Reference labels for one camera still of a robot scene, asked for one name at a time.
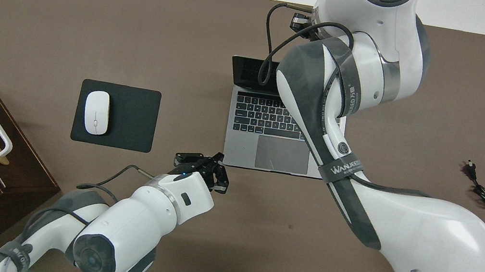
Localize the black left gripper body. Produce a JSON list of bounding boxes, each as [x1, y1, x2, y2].
[[172, 149, 220, 185]]

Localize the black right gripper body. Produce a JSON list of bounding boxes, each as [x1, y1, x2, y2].
[[289, 13, 313, 33]]

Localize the silver grey laptop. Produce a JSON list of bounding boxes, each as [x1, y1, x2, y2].
[[215, 55, 355, 183]]

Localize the black mouse pad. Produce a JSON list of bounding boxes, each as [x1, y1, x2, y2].
[[70, 78, 163, 154]]

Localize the white computer mouse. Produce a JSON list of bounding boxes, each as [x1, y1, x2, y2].
[[81, 89, 113, 137]]

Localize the brown paper table cover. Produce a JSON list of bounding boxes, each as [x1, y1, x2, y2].
[[0, 0, 485, 272]]

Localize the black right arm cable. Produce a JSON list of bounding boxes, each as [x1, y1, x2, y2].
[[256, 0, 361, 99]]

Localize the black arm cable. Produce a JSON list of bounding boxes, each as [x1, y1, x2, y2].
[[19, 149, 159, 262], [256, 0, 361, 99]]

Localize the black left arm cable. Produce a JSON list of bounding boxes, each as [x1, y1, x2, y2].
[[19, 149, 159, 262]]

